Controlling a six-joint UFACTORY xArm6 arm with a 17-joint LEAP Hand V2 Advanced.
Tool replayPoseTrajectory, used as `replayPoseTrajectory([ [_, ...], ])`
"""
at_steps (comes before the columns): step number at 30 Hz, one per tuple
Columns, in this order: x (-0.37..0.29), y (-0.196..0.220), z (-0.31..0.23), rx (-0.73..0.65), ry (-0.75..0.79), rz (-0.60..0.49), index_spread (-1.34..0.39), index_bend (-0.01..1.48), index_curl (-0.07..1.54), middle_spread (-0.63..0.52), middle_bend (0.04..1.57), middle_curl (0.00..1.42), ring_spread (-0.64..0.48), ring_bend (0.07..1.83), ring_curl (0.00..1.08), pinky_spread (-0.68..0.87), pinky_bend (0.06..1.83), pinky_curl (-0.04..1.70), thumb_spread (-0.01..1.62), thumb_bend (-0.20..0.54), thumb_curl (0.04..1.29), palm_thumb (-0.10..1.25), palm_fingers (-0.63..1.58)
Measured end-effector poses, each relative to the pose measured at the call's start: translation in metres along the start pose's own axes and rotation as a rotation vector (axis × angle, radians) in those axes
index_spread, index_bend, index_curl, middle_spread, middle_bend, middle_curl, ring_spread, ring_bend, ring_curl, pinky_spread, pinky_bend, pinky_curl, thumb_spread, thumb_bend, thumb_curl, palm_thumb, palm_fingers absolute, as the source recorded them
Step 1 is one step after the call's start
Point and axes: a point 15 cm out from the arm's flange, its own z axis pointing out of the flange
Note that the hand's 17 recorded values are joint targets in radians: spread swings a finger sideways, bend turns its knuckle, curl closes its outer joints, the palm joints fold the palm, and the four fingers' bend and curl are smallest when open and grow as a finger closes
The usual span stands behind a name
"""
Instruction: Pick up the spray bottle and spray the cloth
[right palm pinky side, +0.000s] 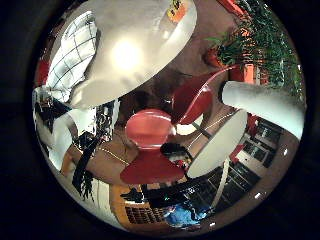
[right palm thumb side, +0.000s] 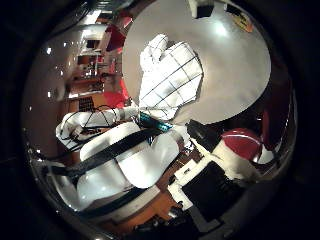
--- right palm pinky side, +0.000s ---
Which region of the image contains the yellow orange spray bottle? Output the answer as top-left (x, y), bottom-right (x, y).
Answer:
top-left (165, 0), bottom-right (188, 24)

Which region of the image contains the white checkered cloth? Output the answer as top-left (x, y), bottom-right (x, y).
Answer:
top-left (45, 10), bottom-right (99, 104)

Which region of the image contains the dark shelf unit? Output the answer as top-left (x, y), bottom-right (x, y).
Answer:
top-left (213, 118), bottom-right (284, 209)

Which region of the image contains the green potted plant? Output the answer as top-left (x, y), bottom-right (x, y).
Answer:
top-left (205, 0), bottom-right (303, 98)

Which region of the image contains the round white side table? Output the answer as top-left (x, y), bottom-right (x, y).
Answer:
top-left (185, 109), bottom-right (249, 208)

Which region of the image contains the red chair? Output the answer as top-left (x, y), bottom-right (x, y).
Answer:
top-left (171, 64), bottom-right (241, 126)
top-left (119, 149), bottom-right (186, 185)

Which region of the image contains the person in blue top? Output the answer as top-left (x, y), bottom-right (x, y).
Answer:
top-left (163, 202), bottom-right (214, 228)

